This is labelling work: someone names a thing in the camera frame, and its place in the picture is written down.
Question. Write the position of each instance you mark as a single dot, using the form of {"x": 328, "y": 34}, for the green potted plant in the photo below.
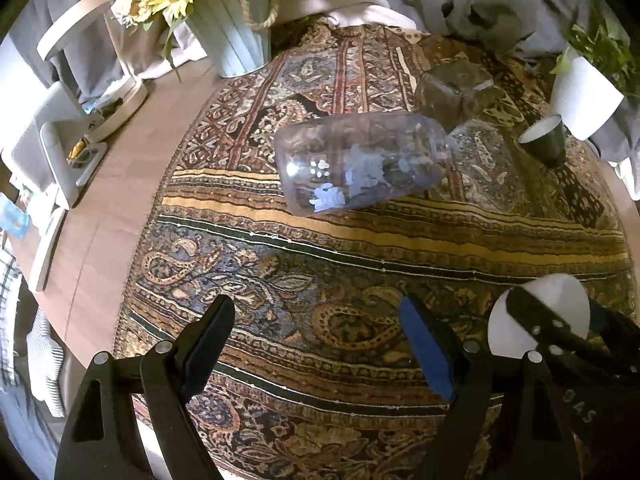
{"x": 602, "y": 47}

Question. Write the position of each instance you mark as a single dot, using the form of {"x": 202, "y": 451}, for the large clear printed plastic cup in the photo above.
{"x": 360, "y": 160}

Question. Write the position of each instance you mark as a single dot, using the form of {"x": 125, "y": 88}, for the white flat board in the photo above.
{"x": 47, "y": 250}

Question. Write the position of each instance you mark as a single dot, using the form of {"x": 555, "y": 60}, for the white tablet stand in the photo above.
{"x": 45, "y": 145}

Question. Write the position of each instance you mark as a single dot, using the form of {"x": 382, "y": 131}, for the clear glass cup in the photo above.
{"x": 487, "y": 165}

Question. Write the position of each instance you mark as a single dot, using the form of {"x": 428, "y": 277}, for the pale green ribbed vase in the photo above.
{"x": 235, "y": 30}

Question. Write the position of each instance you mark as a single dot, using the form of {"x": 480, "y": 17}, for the checked cloth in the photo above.
{"x": 9, "y": 310}

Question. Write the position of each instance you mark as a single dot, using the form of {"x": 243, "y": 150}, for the small clear plastic cup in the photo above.
{"x": 450, "y": 92}

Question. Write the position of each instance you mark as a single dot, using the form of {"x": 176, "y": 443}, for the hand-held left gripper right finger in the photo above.
{"x": 425, "y": 345}

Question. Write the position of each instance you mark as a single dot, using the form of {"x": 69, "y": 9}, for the dark green cup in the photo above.
{"x": 547, "y": 142}

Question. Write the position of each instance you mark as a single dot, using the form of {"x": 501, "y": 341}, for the white ribbed cloth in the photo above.
{"x": 45, "y": 365}

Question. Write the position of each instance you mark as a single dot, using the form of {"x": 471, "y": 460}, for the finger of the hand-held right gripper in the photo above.
{"x": 617, "y": 324}
{"x": 542, "y": 327}

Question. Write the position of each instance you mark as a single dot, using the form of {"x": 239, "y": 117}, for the white plant pot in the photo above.
{"x": 585, "y": 95}

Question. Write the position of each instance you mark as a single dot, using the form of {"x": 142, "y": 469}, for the round paisley patterned tablecloth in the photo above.
{"x": 310, "y": 270}

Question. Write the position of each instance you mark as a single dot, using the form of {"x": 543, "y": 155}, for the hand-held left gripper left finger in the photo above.
{"x": 212, "y": 340}

